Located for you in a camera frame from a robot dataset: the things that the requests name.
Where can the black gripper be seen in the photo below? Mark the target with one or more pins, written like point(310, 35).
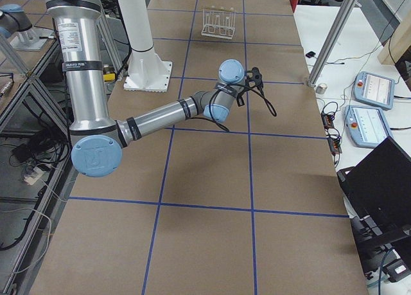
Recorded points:
point(239, 101)

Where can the small silver metal cylinder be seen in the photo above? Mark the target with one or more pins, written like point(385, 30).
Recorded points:
point(321, 88)

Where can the small black puck device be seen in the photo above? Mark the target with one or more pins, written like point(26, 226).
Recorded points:
point(310, 54)

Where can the teach pendant tablet near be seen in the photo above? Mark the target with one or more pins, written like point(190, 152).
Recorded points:
point(367, 126)

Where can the teach pendant tablet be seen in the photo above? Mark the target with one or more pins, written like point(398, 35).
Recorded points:
point(374, 90)
point(367, 126)

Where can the teach pendant tablet far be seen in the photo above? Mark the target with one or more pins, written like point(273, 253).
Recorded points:
point(374, 90)

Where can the black laptop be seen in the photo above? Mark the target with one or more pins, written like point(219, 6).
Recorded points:
point(379, 185)

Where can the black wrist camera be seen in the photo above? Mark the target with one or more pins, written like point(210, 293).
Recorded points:
point(254, 78)

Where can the white wire cup holder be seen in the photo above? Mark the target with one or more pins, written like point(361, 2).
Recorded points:
point(218, 22)

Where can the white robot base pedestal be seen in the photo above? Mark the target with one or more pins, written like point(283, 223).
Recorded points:
point(146, 70)

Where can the aluminium frame post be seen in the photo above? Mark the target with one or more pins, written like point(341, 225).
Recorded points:
point(330, 41)

